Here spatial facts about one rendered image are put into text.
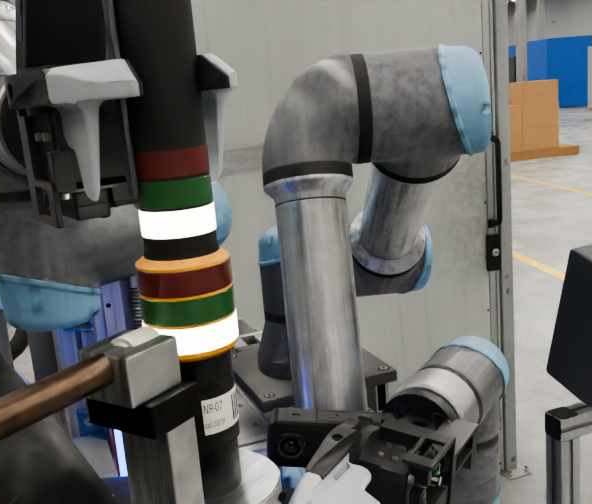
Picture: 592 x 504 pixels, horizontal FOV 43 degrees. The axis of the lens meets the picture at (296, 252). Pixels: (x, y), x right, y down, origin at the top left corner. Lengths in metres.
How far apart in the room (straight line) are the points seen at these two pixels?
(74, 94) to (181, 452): 0.16
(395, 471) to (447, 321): 2.09
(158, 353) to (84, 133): 0.10
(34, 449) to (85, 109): 0.15
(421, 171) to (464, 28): 1.76
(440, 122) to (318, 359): 0.27
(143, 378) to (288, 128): 0.48
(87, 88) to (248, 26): 1.94
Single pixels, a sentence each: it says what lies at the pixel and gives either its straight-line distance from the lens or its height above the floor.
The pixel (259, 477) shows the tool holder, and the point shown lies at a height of 1.29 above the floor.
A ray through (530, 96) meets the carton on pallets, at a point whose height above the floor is 1.00.
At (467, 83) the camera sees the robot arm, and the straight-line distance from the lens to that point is 0.78.
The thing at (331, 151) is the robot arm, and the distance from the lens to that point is 0.76.
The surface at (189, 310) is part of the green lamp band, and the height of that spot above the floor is 1.39.
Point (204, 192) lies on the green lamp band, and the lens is 0.33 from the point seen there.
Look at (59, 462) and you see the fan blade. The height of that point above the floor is 1.33.
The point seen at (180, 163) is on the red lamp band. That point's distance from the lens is 0.32.
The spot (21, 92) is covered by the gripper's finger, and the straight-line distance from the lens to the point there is 0.37.
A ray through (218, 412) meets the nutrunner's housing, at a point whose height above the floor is 1.34.
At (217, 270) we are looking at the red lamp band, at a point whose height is 1.40.
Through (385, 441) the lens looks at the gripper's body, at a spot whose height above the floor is 1.20.
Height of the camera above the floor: 1.48
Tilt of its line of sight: 13 degrees down
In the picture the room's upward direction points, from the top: 5 degrees counter-clockwise
